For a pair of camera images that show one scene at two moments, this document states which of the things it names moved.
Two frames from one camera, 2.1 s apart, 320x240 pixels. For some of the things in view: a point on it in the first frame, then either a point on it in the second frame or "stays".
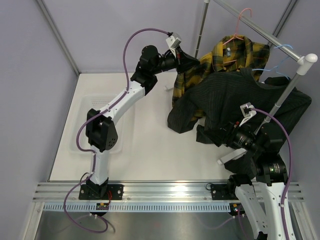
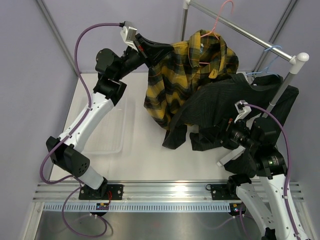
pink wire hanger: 236,35 → 213,31
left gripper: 181,60 → 151,51
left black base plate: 114,192 stays
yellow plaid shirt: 233,52 → 182,69
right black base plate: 222,191 stays
